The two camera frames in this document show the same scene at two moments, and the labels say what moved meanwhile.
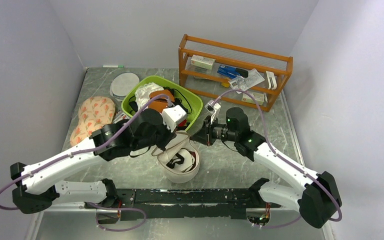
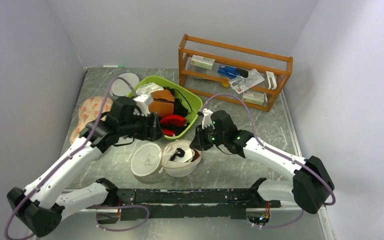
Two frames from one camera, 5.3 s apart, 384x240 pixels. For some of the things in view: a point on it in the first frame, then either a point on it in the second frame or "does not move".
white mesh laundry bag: x=181 y=140 to x=150 y=159
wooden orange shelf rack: x=247 y=76 does not move
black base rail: x=149 y=204 does not move
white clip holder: x=274 y=84 does not move
